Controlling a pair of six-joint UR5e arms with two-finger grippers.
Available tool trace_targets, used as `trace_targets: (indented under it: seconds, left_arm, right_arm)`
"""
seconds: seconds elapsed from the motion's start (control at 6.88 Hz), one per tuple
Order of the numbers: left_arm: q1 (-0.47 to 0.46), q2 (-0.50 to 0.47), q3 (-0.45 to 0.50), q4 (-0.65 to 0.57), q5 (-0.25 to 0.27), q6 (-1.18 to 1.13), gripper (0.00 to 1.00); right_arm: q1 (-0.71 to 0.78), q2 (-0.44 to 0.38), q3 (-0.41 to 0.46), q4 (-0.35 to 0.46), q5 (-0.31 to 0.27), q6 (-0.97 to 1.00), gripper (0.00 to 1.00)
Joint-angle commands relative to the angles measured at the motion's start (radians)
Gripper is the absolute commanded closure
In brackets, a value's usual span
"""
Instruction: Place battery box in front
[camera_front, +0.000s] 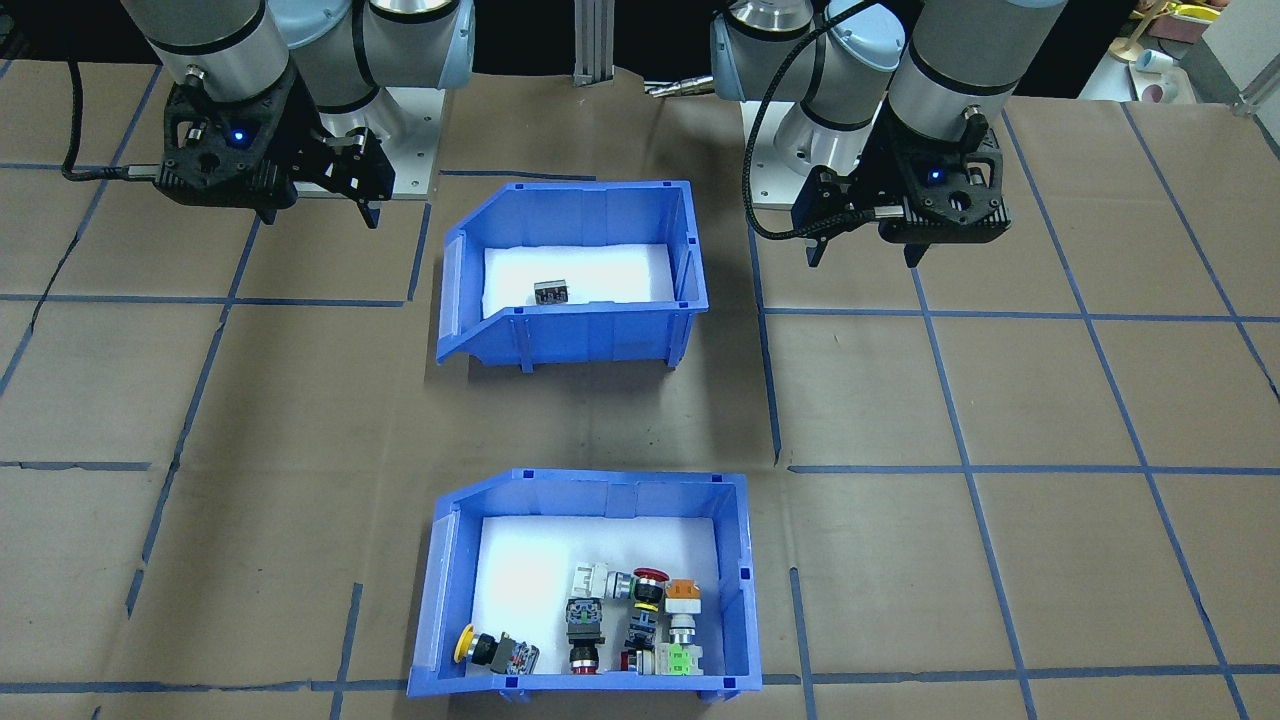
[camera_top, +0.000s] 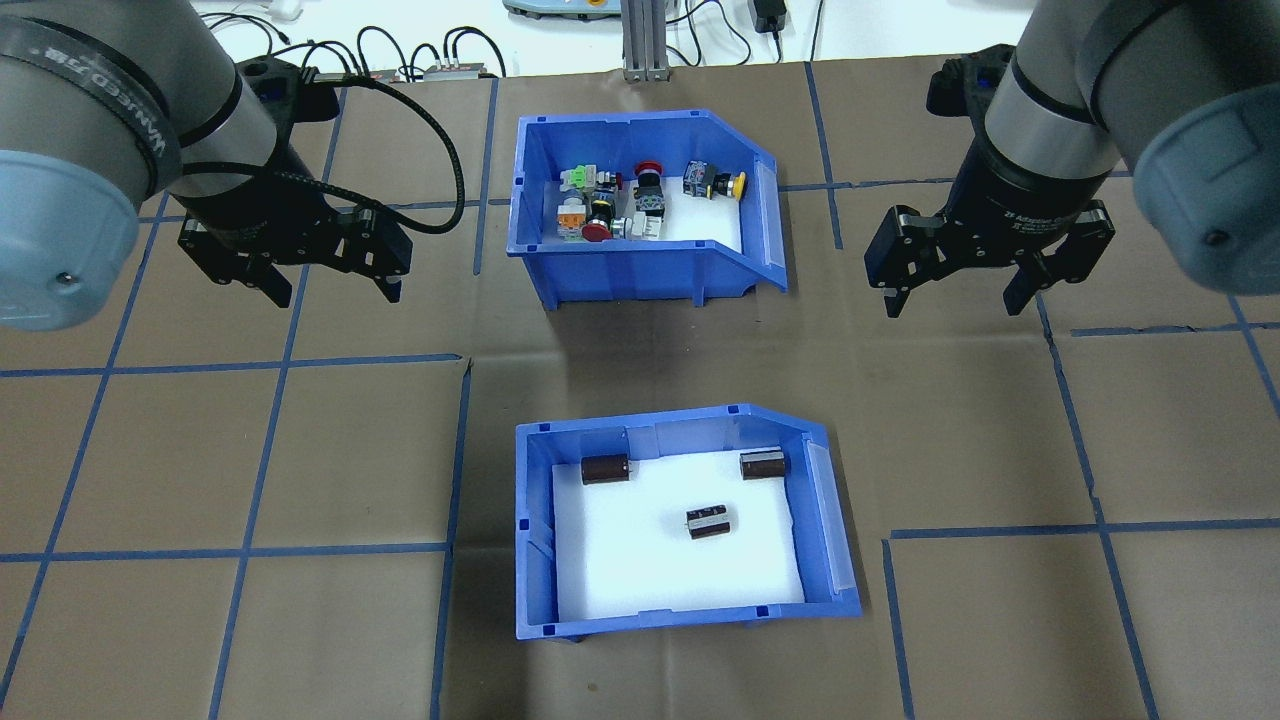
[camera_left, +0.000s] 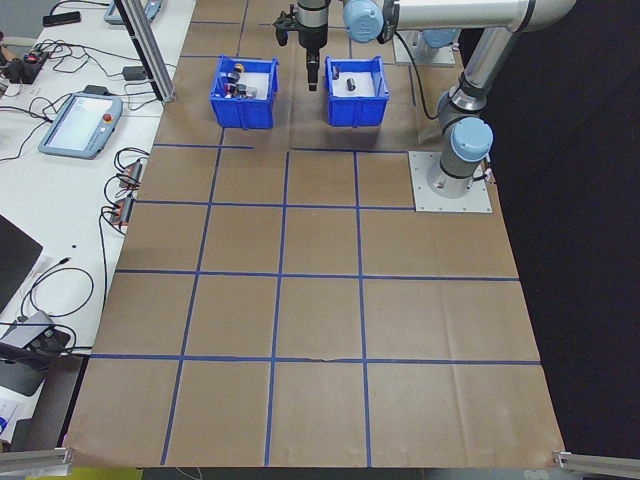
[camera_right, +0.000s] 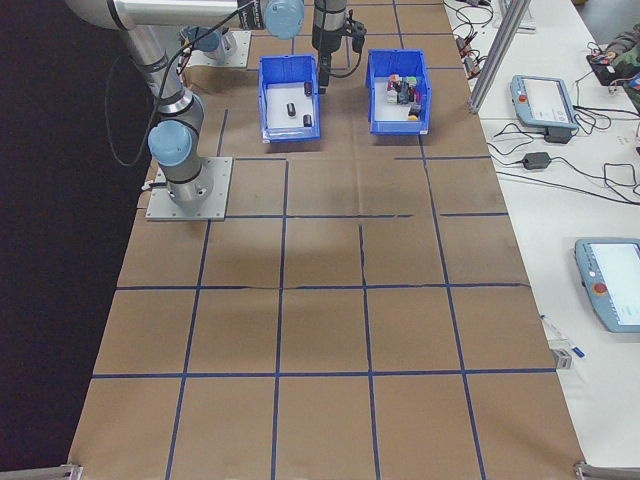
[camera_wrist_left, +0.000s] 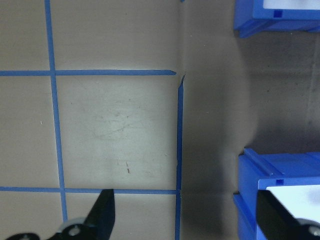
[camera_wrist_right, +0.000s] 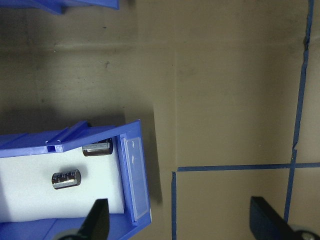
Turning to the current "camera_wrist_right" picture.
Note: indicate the blue bin with push buttons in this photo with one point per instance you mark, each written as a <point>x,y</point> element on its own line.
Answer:
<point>87,3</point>

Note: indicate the dark cylindrical capacitor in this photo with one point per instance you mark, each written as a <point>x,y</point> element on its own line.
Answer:
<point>97,150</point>
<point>66,178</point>

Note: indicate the white foam liner under capacitors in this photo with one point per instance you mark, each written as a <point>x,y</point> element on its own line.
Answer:
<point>25,195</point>

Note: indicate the blue bin with capacitors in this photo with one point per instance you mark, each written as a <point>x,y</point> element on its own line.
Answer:
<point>87,139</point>

